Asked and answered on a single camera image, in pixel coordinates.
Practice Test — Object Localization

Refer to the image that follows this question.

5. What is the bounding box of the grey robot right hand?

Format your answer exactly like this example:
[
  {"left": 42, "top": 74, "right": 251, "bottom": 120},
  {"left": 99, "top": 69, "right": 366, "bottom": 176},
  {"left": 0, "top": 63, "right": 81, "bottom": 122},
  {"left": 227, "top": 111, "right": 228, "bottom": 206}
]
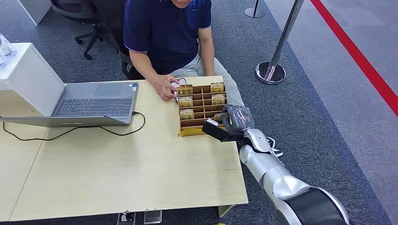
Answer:
[{"left": 221, "top": 105, "right": 255, "bottom": 135}]

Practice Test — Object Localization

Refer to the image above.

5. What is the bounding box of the person's right hand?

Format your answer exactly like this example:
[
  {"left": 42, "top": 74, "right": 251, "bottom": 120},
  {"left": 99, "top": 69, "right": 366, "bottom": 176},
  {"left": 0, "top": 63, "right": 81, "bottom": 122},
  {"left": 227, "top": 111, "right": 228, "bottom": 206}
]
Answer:
[{"left": 151, "top": 74, "right": 180, "bottom": 102}]

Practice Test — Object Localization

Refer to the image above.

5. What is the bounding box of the wooden card holder box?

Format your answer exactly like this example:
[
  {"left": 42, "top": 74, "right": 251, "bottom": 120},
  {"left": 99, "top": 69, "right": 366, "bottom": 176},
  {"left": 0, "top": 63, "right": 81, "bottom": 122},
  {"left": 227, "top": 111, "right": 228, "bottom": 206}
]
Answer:
[{"left": 176, "top": 81, "right": 230, "bottom": 137}]

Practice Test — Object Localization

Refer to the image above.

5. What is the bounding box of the person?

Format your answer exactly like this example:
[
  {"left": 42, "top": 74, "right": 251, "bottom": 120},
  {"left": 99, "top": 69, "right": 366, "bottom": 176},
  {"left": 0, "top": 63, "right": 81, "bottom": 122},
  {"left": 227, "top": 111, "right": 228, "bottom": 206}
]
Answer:
[{"left": 123, "top": 0, "right": 247, "bottom": 108}]

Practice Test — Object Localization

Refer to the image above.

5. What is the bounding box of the black chair with armrest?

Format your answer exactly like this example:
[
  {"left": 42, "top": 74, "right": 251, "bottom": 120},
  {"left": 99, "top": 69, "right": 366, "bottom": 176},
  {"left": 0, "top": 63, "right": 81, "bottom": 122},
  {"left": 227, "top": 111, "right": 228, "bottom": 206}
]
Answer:
[{"left": 92, "top": 0, "right": 147, "bottom": 81}]

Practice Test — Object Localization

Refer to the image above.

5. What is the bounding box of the grey open laptop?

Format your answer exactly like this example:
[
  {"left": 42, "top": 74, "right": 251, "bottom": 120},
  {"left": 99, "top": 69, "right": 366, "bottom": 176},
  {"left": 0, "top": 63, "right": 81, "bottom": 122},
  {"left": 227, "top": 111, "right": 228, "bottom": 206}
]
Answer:
[{"left": 0, "top": 82, "right": 139, "bottom": 128}]

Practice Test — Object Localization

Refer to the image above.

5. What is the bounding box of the wooden desk leg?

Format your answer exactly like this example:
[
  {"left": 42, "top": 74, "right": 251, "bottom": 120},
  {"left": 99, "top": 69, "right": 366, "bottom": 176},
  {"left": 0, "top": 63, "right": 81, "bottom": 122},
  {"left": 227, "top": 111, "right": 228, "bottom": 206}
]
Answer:
[{"left": 218, "top": 204, "right": 235, "bottom": 218}]

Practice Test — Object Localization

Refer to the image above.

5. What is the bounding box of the black rolling office chair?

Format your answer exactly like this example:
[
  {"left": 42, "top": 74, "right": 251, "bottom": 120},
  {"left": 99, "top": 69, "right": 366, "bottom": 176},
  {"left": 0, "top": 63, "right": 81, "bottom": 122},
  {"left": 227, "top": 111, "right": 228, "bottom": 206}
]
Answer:
[{"left": 50, "top": 0, "right": 110, "bottom": 60}]

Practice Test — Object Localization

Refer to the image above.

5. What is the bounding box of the chrome stanchion base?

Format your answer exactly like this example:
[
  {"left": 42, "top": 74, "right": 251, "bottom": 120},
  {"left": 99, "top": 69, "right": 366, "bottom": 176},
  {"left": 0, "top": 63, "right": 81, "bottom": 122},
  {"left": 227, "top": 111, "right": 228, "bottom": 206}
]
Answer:
[{"left": 245, "top": 0, "right": 266, "bottom": 19}]

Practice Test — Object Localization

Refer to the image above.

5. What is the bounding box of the grey floor socket box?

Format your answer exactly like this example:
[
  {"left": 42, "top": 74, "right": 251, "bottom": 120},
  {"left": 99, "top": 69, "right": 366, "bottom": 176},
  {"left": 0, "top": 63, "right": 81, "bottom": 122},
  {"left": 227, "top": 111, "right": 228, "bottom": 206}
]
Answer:
[{"left": 143, "top": 210, "right": 163, "bottom": 225}]

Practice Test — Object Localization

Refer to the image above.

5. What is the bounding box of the white box cabinet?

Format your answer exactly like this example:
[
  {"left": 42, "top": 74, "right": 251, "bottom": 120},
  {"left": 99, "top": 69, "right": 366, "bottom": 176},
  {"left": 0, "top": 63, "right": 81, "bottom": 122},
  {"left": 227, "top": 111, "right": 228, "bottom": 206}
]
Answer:
[{"left": 0, "top": 42, "right": 67, "bottom": 117}]

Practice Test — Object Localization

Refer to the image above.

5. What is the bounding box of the white cabinet corner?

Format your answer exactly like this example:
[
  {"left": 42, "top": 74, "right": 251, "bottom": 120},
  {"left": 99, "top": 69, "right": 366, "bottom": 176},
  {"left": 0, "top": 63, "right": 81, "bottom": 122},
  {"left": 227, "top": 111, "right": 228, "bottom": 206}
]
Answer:
[{"left": 17, "top": 0, "right": 53, "bottom": 26}]

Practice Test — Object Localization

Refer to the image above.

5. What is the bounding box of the clear plastic water bottle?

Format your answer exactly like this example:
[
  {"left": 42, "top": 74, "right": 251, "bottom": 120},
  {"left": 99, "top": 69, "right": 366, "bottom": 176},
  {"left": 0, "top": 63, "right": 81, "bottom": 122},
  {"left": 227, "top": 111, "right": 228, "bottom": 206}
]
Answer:
[{"left": 0, "top": 33, "right": 17, "bottom": 68}]

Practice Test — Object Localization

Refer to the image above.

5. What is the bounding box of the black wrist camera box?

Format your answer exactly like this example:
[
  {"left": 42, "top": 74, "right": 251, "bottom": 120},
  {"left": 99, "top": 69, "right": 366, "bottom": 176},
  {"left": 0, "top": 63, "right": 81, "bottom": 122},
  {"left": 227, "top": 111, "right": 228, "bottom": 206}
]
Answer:
[{"left": 201, "top": 119, "right": 244, "bottom": 143}]

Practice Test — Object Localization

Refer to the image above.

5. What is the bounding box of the chrome stanchion post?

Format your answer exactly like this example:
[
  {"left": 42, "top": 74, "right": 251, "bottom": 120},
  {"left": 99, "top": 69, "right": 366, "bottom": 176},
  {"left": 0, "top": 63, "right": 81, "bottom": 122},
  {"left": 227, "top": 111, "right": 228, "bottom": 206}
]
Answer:
[{"left": 255, "top": 0, "right": 306, "bottom": 85}]

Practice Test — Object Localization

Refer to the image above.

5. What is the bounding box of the black laptop power cable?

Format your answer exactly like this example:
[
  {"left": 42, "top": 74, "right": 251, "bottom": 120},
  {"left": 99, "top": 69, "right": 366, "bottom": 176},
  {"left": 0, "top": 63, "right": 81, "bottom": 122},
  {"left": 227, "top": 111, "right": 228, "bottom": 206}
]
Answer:
[{"left": 2, "top": 111, "right": 146, "bottom": 142}]

